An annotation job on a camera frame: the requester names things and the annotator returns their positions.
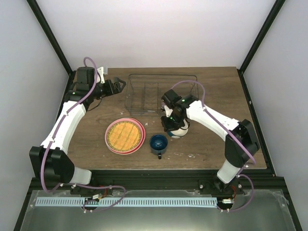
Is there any white bowl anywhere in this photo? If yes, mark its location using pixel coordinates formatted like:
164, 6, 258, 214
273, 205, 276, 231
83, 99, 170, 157
167, 120, 190, 139

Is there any black wire dish rack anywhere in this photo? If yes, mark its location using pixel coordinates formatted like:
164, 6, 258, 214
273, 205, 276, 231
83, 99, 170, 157
125, 74, 199, 116

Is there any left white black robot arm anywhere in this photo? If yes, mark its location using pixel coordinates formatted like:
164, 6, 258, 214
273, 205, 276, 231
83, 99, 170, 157
29, 66, 126, 194

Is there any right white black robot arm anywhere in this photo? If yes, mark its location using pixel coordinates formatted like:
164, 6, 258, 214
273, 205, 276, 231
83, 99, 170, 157
161, 90, 260, 194

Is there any dark blue mug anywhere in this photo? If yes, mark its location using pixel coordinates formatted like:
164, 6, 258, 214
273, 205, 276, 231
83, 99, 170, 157
149, 134, 168, 160

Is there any orange woven plate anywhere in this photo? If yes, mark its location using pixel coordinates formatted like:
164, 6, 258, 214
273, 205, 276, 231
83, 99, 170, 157
107, 121, 141, 152

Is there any pink red plate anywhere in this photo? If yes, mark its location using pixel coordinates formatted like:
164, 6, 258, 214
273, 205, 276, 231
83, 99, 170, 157
104, 117, 146, 155

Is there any light blue slotted strip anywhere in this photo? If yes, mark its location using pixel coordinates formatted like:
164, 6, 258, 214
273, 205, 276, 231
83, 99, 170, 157
35, 197, 218, 208

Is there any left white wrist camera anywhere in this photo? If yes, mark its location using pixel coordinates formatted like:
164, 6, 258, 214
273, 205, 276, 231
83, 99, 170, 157
97, 66, 106, 84

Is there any black aluminium frame rail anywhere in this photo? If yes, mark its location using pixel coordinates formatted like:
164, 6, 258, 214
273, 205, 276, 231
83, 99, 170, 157
28, 168, 287, 193

